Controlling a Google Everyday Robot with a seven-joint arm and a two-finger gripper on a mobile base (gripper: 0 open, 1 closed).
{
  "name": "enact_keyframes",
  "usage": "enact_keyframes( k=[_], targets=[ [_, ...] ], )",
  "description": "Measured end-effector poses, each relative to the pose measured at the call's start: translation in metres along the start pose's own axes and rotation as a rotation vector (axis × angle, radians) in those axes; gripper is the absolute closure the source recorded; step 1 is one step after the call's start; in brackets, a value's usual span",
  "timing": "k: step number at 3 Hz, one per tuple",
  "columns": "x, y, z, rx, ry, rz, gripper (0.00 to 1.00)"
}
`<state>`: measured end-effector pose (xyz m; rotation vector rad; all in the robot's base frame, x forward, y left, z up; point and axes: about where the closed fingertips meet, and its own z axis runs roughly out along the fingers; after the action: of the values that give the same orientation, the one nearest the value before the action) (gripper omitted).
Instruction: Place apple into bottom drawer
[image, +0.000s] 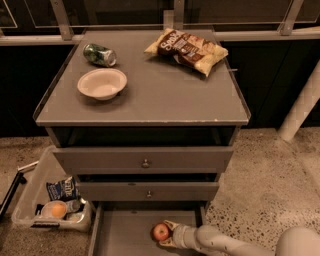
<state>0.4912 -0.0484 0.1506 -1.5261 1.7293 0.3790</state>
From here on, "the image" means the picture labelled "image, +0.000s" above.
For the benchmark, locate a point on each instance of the grey drawer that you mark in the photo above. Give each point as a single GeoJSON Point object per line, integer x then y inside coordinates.
{"type": "Point", "coordinates": [148, 191]}
{"type": "Point", "coordinates": [143, 160]}
{"type": "Point", "coordinates": [125, 228]}

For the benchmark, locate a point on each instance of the clear plastic bin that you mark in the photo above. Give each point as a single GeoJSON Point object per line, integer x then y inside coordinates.
{"type": "Point", "coordinates": [27, 213]}

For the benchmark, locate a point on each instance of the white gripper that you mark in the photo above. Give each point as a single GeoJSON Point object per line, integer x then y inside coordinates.
{"type": "Point", "coordinates": [179, 235]}

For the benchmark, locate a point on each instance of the green soda can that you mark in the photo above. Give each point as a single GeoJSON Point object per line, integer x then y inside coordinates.
{"type": "Point", "coordinates": [99, 55]}

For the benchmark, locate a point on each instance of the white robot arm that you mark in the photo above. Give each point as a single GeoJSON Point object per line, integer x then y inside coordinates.
{"type": "Point", "coordinates": [269, 198]}

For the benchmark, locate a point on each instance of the grey top drawer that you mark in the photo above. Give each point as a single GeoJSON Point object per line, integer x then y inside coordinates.
{"type": "Point", "coordinates": [143, 160]}

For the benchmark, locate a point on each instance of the white paper bowl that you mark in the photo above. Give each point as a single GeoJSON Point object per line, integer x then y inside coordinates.
{"type": "Point", "coordinates": [102, 84]}

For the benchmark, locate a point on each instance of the small can in bin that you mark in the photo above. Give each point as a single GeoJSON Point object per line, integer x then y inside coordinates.
{"type": "Point", "coordinates": [75, 205]}

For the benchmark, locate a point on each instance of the blue chip bag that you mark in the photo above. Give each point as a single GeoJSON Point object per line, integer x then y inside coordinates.
{"type": "Point", "coordinates": [63, 190]}

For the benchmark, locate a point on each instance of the red apple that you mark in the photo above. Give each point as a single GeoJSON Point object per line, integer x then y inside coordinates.
{"type": "Point", "coordinates": [160, 232]}

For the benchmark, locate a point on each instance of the grey drawer cabinet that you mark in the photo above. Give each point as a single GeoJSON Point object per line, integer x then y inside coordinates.
{"type": "Point", "coordinates": [163, 105]}

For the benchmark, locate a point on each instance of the orange in white cup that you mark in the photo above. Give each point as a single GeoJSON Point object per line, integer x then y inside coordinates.
{"type": "Point", "coordinates": [54, 209]}

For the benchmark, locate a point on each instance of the brown chip bag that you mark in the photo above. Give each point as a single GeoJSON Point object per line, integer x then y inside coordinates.
{"type": "Point", "coordinates": [188, 50]}

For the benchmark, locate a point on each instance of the grey bottom drawer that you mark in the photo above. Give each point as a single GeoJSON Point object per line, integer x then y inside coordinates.
{"type": "Point", "coordinates": [125, 228]}

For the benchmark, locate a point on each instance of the grey middle drawer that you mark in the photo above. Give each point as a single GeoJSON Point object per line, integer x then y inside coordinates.
{"type": "Point", "coordinates": [148, 191]}

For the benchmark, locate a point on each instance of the metal window railing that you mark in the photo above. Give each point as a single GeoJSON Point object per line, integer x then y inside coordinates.
{"type": "Point", "coordinates": [56, 22]}

